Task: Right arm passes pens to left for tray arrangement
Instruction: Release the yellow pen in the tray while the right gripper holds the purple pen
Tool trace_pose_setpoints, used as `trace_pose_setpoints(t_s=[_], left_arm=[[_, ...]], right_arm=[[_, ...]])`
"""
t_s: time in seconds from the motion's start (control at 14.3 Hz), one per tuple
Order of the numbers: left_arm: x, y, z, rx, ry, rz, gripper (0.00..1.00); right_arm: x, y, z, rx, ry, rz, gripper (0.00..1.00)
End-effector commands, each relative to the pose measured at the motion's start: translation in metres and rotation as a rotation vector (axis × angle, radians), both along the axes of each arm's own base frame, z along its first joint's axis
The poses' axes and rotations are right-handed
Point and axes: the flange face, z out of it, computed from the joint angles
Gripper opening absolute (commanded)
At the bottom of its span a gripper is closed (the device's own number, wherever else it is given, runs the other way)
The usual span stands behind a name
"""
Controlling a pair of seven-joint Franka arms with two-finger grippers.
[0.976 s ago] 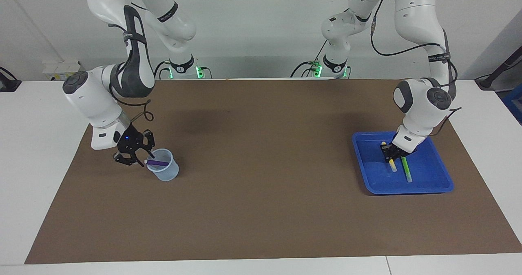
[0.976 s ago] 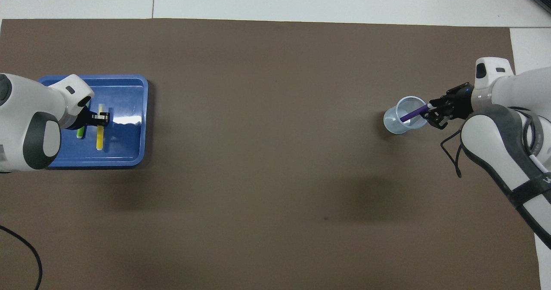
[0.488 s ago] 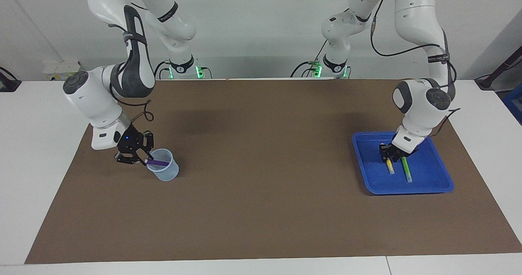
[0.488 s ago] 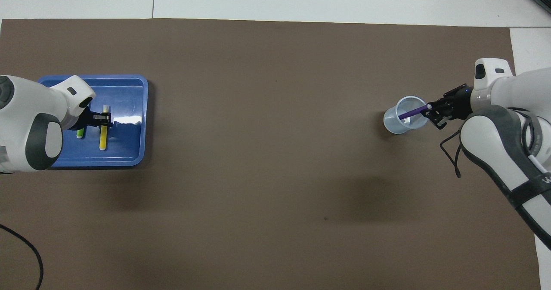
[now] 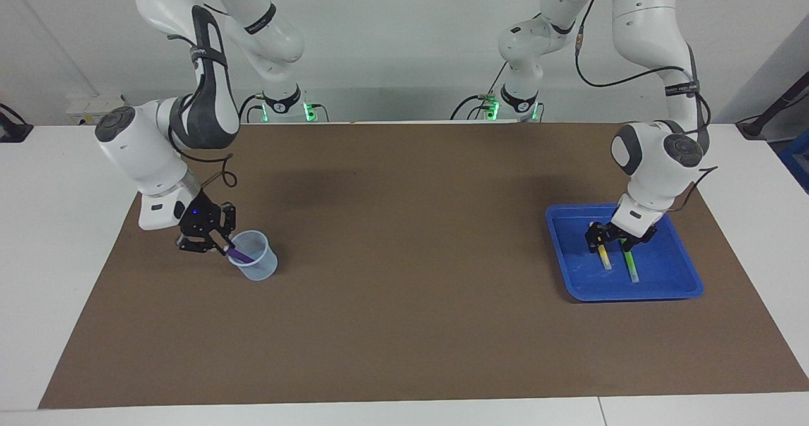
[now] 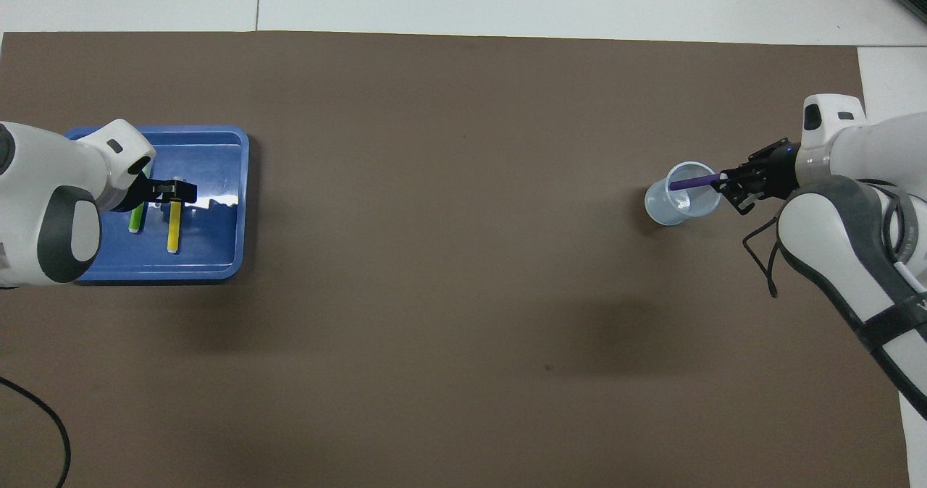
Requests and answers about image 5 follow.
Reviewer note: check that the blue crate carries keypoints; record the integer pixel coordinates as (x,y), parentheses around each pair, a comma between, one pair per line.
(796,160)

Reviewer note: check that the yellow pen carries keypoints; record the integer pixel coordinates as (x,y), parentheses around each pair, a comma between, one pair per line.
(605,258)

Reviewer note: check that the black pole stand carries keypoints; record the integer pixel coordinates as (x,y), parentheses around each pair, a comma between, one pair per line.
(771,111)

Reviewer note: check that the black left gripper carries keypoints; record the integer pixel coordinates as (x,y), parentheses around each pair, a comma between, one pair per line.
(632,233)

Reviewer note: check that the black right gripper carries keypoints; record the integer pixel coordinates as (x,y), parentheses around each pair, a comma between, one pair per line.
(199,214)

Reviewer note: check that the clear plastic cup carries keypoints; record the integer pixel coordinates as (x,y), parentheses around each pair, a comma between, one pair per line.
(262,268)

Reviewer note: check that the blue plastic tray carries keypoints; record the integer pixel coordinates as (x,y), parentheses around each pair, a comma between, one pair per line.
(670,274)

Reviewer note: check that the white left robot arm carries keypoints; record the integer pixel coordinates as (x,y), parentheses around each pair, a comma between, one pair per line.
(657,154)

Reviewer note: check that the brown table mat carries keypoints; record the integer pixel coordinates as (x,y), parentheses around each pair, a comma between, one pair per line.
(404,325)

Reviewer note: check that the purple pen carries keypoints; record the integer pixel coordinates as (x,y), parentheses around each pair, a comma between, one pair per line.
(240,256)

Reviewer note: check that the green pen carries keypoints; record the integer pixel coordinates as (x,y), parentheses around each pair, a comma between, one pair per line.
(631,267)

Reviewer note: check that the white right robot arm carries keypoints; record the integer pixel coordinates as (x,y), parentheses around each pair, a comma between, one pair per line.
(170,135)

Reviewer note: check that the white power strip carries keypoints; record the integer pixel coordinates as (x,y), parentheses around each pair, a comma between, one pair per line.
(88,103)

